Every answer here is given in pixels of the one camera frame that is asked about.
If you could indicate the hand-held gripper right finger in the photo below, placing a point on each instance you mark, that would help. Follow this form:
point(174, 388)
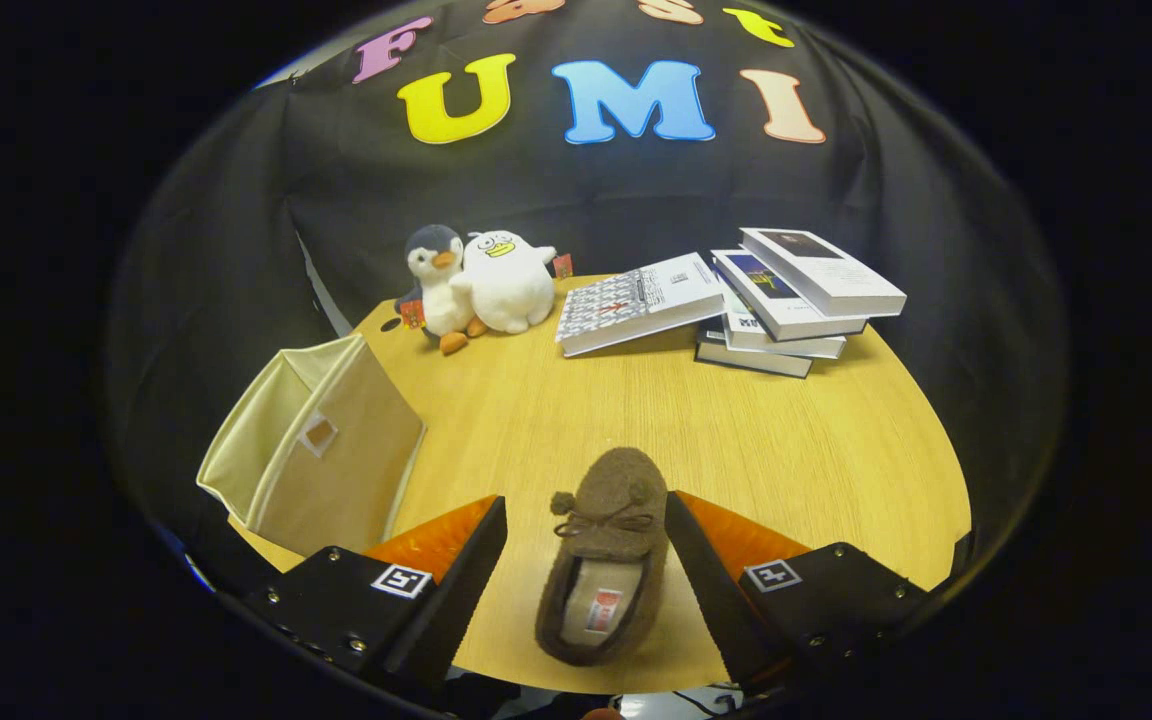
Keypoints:
point(711, 600)

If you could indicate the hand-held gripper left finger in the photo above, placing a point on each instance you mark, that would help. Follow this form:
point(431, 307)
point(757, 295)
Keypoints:
point(456, 610)

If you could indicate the brown fuzzy shoe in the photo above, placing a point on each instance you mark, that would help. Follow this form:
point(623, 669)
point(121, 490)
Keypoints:
point(616, 490)

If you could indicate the beige fabric storage box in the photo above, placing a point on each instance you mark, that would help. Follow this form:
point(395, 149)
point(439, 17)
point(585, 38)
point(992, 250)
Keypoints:
point(346, 470)

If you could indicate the dark grey book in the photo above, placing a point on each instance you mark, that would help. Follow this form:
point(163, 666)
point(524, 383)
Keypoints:
point(751, 360)

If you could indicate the thin white book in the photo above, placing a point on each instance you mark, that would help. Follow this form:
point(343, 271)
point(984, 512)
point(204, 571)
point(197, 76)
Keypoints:
point(786, 345)

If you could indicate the patterned cover book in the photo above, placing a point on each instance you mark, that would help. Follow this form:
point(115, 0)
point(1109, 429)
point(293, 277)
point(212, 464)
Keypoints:
point(636, 300)

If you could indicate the white book blue cover picture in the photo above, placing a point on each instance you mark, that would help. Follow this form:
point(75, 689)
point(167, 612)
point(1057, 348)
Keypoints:
point(771, 295)

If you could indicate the grey white penguin plush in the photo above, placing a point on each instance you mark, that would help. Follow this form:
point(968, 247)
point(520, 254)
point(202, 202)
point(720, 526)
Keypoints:
point(436, 290)

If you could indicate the white duck plush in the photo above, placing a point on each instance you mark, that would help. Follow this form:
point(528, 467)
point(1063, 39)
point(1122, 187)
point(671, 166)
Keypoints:
point(511, 285)

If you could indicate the white book dark cover picture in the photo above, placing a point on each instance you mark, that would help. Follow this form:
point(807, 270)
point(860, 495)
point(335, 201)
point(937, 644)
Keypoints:
point(826, 270)

